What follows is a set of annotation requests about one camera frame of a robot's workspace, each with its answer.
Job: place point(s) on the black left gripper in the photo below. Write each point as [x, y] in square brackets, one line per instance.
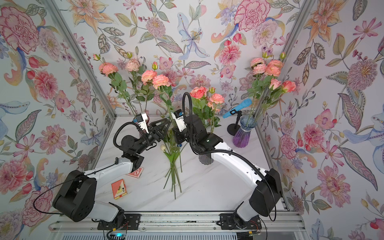
[155, 135]

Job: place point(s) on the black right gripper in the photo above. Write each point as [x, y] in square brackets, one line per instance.
[180, 135]

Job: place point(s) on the eleventh pink flower stem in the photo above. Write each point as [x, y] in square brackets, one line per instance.
[159, 87]

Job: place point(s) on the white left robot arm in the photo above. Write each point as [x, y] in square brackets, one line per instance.
[76, 198]

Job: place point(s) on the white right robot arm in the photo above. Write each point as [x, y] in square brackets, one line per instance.
[266, 184]

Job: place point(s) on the purple glass vase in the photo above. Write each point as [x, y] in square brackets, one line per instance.
[242, 137]

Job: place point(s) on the artificial flower bunch on table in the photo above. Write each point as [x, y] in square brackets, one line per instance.
[172, 151]

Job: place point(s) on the black microphone stand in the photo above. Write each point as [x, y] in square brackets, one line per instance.
[232, 129]

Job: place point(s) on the red playing card box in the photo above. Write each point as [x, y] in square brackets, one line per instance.
[137, 173]

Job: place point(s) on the blue toy microphone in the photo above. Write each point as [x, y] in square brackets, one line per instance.
[244, 104]

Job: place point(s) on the orange yellow card box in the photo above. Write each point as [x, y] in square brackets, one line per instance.
[119, 189]

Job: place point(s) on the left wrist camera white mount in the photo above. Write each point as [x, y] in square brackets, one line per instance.
[142, 120]

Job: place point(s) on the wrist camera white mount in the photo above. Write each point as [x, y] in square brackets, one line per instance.
[142, 120]
[178, 117]

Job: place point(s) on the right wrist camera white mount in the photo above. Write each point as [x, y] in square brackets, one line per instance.
[178, 117]

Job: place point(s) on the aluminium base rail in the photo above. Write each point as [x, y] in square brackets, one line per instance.
[183, 226]

